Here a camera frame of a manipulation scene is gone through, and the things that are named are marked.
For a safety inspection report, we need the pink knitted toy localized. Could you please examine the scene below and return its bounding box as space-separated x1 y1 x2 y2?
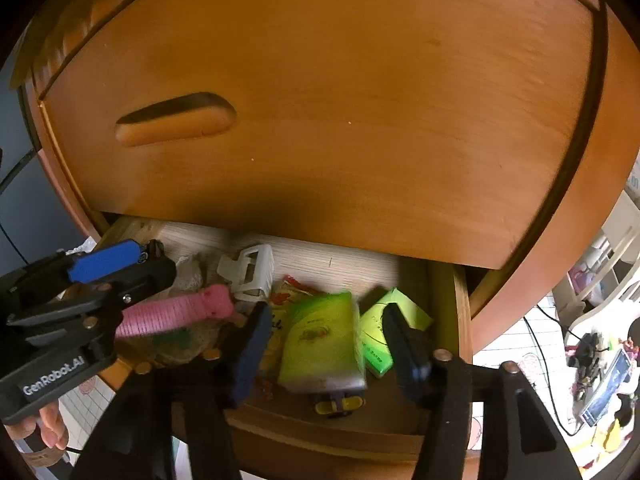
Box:
115 284 234 339

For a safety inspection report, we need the yellow black flower toy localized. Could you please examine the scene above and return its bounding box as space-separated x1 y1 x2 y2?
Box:
312 392 366 418

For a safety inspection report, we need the green tissue pack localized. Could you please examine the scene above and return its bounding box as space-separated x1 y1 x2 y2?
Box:
278 292 367 393

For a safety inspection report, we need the left human hand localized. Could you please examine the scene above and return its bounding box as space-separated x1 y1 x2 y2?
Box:
4 401 70 470

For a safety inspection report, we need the crumpled plastic bag in drawer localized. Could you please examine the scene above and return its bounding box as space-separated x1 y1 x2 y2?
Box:
151 257 220 366

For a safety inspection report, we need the green box in drawer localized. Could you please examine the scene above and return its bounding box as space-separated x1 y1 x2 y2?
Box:
360 288 433 378

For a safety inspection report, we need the dark blue cabinet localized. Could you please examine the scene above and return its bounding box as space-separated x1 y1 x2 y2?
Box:
1 58 87 274

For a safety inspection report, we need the lower wooden drawer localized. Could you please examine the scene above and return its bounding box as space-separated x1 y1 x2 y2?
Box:
99 217 473 479

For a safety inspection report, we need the wooden drawer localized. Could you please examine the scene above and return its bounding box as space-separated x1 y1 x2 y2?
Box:
39 0 593 269
99 217 473 479

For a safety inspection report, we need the white plastic hair claw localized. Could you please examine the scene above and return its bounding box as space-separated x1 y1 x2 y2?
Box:
217 244 274 302

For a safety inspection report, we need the white grid fruit mat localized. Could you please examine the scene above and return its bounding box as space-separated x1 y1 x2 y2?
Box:
60 306 592 453

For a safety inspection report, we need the orange snack packet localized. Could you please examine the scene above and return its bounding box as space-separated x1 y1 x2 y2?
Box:
258 275 322 377

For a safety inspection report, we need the white shelf rack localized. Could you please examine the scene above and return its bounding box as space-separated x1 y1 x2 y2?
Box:
552 192 639 339

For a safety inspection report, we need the wooden nightstand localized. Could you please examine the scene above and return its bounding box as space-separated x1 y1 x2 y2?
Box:
8 0 640 356

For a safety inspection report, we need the upper wooden drawer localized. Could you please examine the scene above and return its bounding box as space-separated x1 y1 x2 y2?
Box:
39 0 593 269

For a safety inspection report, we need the black cable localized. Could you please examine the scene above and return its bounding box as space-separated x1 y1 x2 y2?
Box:
522 303 582 438

